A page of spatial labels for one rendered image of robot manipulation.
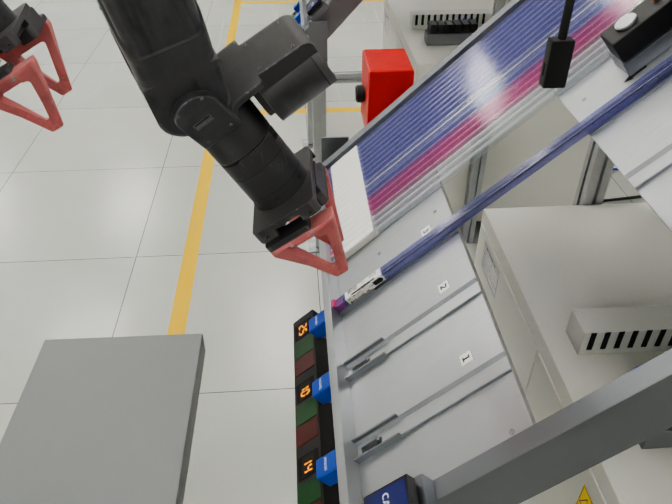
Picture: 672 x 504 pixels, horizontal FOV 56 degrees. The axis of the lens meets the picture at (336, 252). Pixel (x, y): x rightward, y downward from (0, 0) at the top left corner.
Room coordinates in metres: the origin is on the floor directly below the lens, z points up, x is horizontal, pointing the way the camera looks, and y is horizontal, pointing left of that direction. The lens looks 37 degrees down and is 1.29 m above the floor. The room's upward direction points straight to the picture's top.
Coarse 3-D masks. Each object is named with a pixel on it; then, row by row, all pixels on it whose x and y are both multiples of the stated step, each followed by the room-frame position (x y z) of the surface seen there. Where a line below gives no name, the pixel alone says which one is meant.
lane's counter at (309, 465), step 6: (312, 450) 0.44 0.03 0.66; (306, 456) 0.44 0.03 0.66; (312, 456) 0.43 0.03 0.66; (300, 462) 0.43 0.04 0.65; (306, 462) 0.43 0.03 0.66; (312, 462) 0.43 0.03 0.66; (300, 468) 0.43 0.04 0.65; (306, 468) 0.42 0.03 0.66; (312, 468) 0.42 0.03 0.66; (300, 474) 0.42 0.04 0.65; (306, 474) 0.41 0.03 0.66; (300, 480) 0.41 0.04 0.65
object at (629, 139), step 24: (600, 72) 0.72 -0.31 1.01; (624, 72) 0.69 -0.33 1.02; (576, 96) 0.71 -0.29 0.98; (600, 96) 0.68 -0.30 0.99; (648, 96) 0.63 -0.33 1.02; (624, 120) 0.62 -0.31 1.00; (648, 120) 0.59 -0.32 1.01; (600, 144) 0.60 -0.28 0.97; (624, 144) 0.58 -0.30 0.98; (648, 144) 0.56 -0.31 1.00; (624, 168) 0.55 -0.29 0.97; (648, 168) 0.53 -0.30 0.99; (648, 192) 0.50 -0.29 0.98
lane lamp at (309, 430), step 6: (312, 420) 0.48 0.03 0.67; (300, 426) 0.48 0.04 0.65; (306, 426) 0.48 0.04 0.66; (312, 426) 0.47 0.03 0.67; (300, 432) 0.47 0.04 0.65; (306, 432) 0.47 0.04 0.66; (312, 432) 0.47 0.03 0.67; (300, 438) 0.47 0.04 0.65; (306, 438) 0.46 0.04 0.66; (312, 438) 0.46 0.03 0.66; (300, 444) 0.46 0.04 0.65
